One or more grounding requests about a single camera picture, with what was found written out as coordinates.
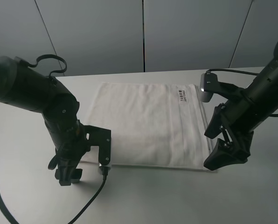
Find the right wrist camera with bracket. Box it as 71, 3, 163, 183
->
200, 72, 242, 103

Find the black left camera cable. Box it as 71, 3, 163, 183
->
0, 55, 109, 224

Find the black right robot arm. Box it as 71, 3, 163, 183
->
200, 42, 278, 171

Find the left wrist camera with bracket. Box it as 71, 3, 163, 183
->
84, 125, 111, 180

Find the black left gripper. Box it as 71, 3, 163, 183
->
48, 121, 90, 186

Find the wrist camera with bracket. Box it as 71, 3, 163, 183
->
84, 125, 111, 180
200, 72, 242, 103

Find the white towel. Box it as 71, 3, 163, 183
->
85, 83, 212, 171

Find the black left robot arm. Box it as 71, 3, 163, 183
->
0, 56, 87, 186

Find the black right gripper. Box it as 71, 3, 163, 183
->
203, 104, 254, 170

